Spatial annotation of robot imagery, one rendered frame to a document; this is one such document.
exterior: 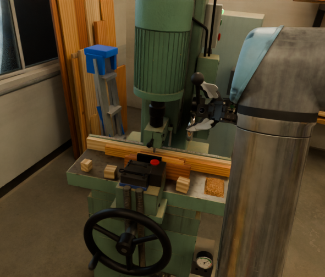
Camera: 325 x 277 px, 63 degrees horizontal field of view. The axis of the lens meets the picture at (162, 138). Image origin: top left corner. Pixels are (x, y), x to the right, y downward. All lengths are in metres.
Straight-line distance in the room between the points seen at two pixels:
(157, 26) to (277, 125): 0.52
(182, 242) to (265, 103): 0.81
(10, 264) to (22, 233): 0.23
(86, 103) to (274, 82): 2.14
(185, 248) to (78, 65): 1.71
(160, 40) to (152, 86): 0.14
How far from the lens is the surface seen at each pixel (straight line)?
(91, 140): 1.16
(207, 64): 1.08
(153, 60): 0.85
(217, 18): 1.16
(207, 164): 1.05
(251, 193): 0.43
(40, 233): 2.11
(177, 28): 0.83
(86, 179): 1.04
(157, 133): 0.97
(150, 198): 0.86
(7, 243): 2.12
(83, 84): 2.38
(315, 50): 0.41
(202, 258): 1.07
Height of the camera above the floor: 1.52
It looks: 29 degrees down
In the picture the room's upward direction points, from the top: 5 degrees clockwise
